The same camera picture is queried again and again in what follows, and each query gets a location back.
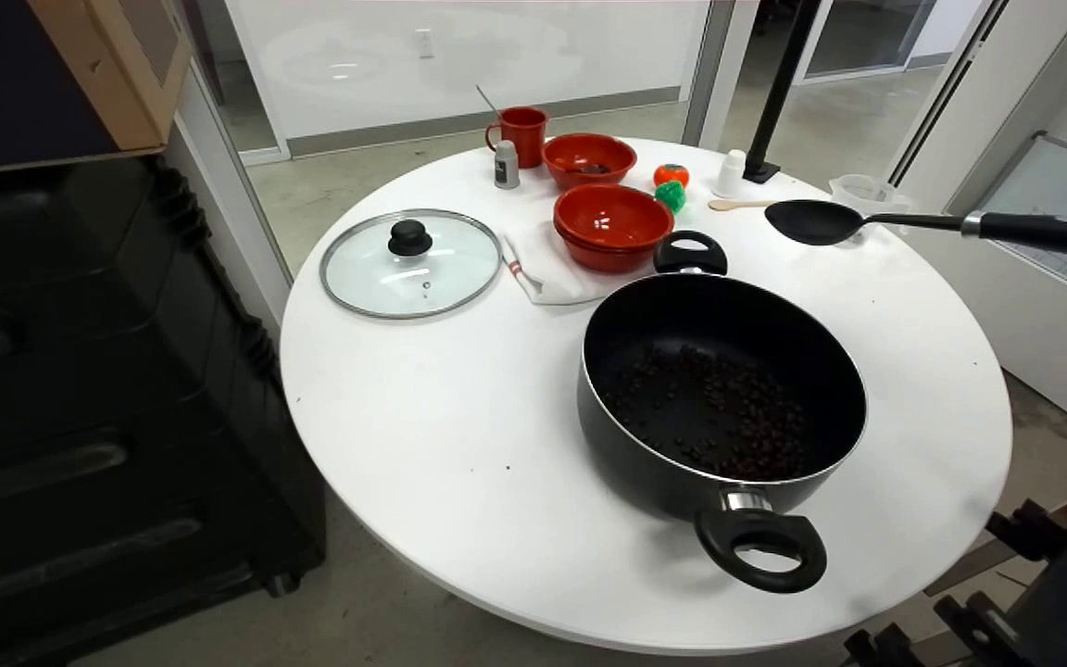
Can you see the black cooking spoon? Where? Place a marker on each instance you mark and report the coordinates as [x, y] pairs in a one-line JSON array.
[[811, 224]]

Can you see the black cooking pot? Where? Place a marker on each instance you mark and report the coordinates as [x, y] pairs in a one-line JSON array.
[[630, 458]]

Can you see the glass pot lid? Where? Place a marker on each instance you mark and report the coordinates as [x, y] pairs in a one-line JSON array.
[[372, 280]]

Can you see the clear plastic measuring cup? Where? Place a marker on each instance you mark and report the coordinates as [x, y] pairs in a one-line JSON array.
[[868, 189]]

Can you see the black tripod pole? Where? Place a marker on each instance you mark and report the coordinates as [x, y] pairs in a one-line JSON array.
[[787, 87]]

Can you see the black clamp orange tip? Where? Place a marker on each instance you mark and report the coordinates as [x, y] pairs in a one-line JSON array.
[[915, 636], [1037, 521]]

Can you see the small white plastic bottle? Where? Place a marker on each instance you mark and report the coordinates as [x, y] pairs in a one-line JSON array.
[[731, 171]]

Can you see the orange toy tomato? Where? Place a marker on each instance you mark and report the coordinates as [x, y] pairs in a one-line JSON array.
[[672, 175]]

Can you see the green toy vegetable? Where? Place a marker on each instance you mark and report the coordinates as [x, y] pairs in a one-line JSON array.
[[672, 198]]

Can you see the red plastic bowl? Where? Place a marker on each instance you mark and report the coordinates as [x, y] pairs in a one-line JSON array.
[[592, 161], [614, 228]]

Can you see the white cloth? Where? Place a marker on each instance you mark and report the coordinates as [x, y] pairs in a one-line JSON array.
[[557, 282]]

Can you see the red cup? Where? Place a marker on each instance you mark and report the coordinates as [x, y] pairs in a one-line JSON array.
[[525, 133]]

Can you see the small grey shaker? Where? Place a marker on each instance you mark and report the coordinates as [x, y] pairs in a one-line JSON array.
[[504, 163]]

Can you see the wooden box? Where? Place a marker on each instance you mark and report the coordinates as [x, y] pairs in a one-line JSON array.
[[114, 59]]

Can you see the black cabinet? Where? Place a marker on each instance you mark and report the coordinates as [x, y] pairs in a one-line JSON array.
[[89, 429]]

